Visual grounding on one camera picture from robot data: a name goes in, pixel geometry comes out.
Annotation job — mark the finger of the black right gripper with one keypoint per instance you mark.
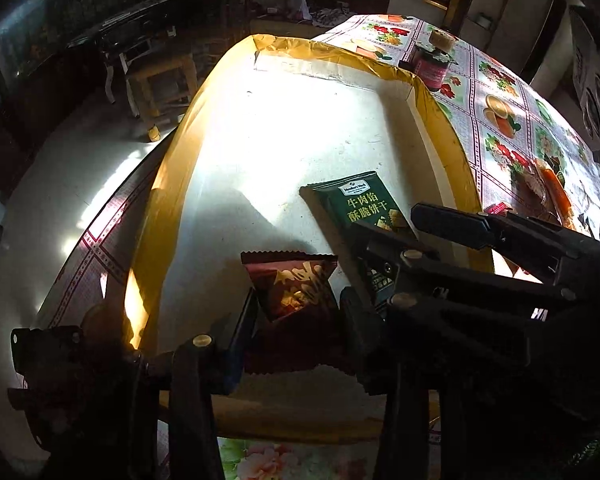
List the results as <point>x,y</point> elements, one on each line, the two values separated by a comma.
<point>541,248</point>

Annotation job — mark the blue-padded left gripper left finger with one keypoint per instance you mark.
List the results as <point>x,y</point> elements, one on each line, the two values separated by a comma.
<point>240,341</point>

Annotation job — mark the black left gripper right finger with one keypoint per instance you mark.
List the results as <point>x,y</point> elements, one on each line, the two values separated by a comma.
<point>380,258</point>

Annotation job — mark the green biscuit packet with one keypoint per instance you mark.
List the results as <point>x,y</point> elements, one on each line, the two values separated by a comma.
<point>348,210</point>

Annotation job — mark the dark red snack packet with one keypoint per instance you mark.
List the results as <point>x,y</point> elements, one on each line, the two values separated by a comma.
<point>289,282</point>

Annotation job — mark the orange cracker pack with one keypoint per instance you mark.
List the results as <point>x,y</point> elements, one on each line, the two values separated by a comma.
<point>561,202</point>

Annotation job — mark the floral fruit print tablecloth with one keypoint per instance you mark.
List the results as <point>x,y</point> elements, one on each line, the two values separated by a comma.
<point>503,126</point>

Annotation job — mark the yellow-rimmed cardboard tray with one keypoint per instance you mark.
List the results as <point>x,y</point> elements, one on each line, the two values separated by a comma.
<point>274,115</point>

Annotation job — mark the dark red lidded jar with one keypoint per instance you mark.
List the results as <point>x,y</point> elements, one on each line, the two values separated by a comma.
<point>433,57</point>

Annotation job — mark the small wooden stool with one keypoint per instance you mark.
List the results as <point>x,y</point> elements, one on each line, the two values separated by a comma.
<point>160,88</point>

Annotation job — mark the dark glass coffee table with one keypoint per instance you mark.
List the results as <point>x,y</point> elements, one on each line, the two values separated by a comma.
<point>142,23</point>

